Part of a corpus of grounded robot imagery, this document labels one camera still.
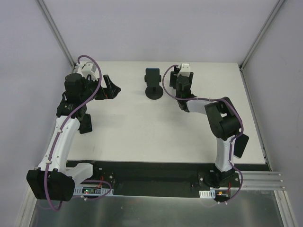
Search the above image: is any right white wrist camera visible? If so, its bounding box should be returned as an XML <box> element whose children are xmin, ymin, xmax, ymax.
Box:
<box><xmin>177</xmin><ymin>63</ymin><xmax>191</xmax><ymax>77</ymax></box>

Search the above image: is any right white cable duct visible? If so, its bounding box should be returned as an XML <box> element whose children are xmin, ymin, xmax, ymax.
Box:
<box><xmin>199</xmin><ymin>188</ymin><xmax>231</xmax><ymax>199</ymax></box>

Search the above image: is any aluminium frame post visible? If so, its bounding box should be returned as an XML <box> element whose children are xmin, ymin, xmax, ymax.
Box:
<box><xmin>36</xmin><ymin>0</ymin><xmax>76</xmax><ymax>69</ymax></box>
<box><xmin>239</xmin><ymin>0</ymin><xmax>286</xmax><ymax>72</ymax></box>

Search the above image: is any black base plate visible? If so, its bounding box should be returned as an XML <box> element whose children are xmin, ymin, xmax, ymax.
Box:
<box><xmin>68</xmin><ymin>161</ymin><xmax>244</xmax><ymax>197</ymax></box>

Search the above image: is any blue-edged black phone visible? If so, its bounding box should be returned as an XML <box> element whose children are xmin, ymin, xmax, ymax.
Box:
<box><xmin>144</xmin><ymin>68</ymin><xmax>161</xmax><ymax>87</ymax></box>

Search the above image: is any white-edged black phone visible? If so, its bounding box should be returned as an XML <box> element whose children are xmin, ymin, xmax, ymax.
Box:
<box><xmin>234</xmin><ymin>134</ymin><xmax>249</xmax><ymax>158</ymax></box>

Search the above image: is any left aluminium frame post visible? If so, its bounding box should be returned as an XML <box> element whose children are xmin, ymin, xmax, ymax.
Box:
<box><xmin>36</xmin><ymin>0</ymin><xmax>76</xmax><ymax>69</ymax></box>

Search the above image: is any black clamp phone stand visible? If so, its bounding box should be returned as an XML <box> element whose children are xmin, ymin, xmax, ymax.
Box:
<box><xmin>145</xmin><ymin>84</ymin><xmax>163</xmax><ymax>100</ymax></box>

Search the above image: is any white cable duct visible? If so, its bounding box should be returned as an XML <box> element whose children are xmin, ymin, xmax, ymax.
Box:
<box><xmin>73</xmin><ymin>186</ymin><xmax>114</xmax><ymax>196</ymax></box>
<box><xmin>199</xmin><ymin>188</ymin><xmax>231</xmax><ymax>199</ymax></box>

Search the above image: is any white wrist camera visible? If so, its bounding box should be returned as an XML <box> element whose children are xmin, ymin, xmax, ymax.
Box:
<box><xmin>177</xmin><ymin>63</ymin><xmax>191</xmax><ymax>77</ymax></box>
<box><xmin>76</xmin><ymin>61</ymin><xmax>97</xmax><ymax>81</ymax></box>

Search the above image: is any right aluminium frame post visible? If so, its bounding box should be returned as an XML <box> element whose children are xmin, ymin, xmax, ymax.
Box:
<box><xmin>239</xmin><ymin>0</ymin><xmax>286</xmax><ymax>72</ymax></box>

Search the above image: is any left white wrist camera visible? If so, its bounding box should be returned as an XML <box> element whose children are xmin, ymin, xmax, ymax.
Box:
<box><xmin>76</xmin><ymin>61</ymin><xmax>97</xmax><ymax>81</ymax></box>

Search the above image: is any left white cable duct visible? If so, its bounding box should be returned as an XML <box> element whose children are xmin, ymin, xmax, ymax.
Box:
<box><xmin>73</xmin><ymin>186</ymin><xmax>114</xmax><ymax>196</ymax></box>

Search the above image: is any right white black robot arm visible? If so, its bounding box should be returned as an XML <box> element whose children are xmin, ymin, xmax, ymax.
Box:
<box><xmin>169</xmin><ymin>63</ymin><xmax>249</xmax><ymax>188</ymax></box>

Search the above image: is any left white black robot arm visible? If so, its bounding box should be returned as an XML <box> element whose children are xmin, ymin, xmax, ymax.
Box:
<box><xmin>27</xmin><ymin>73</ymin><xmax>121</xmax><ymax>201</ymax></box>

